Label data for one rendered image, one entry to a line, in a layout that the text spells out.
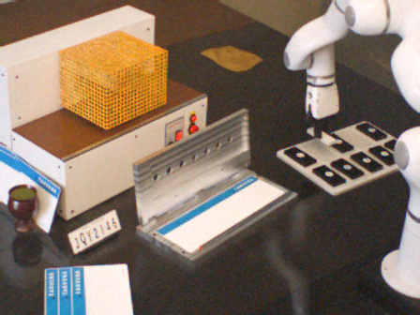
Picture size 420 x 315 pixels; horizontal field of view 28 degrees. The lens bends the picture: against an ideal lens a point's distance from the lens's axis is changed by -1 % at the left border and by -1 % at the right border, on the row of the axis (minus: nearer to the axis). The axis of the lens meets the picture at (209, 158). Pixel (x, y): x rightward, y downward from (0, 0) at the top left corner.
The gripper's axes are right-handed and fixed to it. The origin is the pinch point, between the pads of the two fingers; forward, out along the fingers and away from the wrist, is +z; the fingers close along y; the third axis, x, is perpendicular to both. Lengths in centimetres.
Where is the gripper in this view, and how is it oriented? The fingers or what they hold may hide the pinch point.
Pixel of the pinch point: (322, 129)
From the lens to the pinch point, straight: 261.2
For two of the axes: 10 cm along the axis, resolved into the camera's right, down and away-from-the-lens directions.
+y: 8.0, -2.8, 5.4
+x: -6.0, -2.6, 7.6
